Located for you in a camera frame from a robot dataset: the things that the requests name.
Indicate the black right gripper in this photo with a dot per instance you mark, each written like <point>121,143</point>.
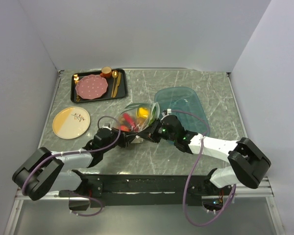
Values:
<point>151,133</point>

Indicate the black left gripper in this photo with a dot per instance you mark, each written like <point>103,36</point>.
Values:
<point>125,138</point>

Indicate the red toy chili pepper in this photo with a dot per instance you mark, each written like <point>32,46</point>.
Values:
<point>128,118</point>

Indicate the yellow toy lemon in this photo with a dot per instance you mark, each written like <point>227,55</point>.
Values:
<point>143,112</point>

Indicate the clear polka dot zip bag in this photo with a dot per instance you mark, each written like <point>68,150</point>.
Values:
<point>138,123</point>

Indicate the red toy apple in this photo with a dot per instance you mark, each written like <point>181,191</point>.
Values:
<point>125,128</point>

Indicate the green toy long beans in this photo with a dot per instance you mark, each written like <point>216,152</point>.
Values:
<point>154,112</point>

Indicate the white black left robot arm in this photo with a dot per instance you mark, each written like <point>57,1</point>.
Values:
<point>45,171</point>

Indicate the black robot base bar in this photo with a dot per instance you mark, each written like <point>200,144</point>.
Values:
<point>190,191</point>

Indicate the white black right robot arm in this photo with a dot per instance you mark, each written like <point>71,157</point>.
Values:
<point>248,165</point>

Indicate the teal transparent plastic container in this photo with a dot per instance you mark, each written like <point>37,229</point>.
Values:
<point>186,106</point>

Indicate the cream round plate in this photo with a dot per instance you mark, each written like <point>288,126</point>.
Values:
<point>71,123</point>

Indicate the pink polka dot plate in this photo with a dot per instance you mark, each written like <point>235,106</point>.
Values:
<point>92,87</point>

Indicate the black serving tray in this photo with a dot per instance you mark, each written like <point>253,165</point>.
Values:
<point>122,89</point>

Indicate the gold knife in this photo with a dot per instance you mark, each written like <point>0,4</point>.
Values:
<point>117,84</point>

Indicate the gold spoon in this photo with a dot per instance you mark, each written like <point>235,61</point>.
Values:
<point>115,75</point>

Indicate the orange cup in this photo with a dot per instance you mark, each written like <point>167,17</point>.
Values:
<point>106,72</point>

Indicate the gold fork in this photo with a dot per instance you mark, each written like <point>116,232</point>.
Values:
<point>76,81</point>

